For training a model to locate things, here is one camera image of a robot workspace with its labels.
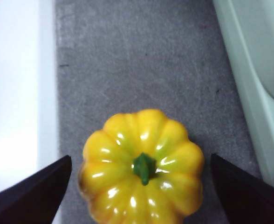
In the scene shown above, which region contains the yellow toy pumpkin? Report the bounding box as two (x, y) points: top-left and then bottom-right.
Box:
(77, 108), (205, 224)

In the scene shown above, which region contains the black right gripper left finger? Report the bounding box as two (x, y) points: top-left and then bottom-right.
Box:
(0, 155), (72, 224)

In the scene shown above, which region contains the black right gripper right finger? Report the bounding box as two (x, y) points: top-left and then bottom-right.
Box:
(211, 153), (274, 224)

